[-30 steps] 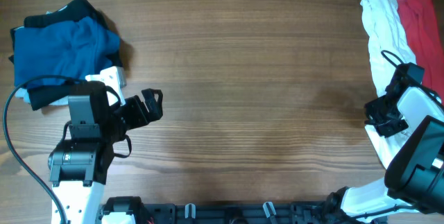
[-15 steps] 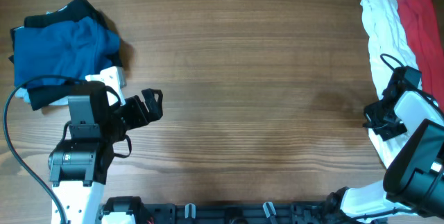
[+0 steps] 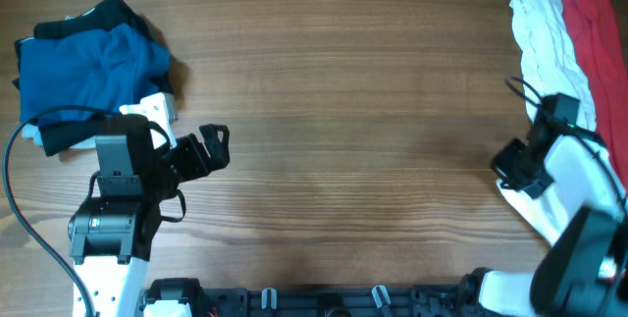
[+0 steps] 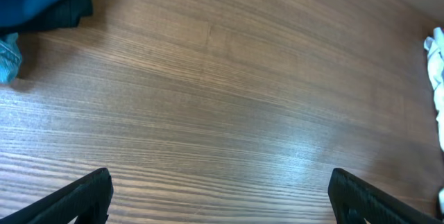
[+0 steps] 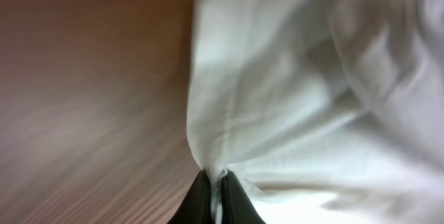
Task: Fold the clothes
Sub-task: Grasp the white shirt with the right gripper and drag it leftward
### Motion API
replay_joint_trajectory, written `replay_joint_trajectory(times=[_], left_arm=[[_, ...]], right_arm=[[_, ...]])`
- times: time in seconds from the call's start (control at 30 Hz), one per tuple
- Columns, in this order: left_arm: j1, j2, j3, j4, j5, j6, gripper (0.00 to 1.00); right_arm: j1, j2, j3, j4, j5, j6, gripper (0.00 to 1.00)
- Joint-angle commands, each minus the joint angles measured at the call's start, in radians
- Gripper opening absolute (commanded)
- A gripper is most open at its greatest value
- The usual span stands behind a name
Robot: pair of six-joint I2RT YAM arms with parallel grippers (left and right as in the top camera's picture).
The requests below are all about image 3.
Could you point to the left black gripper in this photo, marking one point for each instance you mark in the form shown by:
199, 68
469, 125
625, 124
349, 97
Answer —
192, 150

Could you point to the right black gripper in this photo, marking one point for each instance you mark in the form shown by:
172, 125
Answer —
499, 165

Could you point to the white t-shirt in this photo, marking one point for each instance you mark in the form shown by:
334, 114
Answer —
544, 47

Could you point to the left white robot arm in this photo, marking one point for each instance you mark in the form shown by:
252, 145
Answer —
112, 231

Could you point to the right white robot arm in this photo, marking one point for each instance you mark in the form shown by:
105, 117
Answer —
583, 274

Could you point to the blue folded shirt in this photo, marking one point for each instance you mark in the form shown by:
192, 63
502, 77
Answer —
98, 68

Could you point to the black folded shirt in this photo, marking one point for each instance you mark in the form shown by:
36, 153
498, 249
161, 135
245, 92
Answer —
66, 126

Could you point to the red t-shirt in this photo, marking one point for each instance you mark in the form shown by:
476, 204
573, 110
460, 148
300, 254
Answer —
592, 27

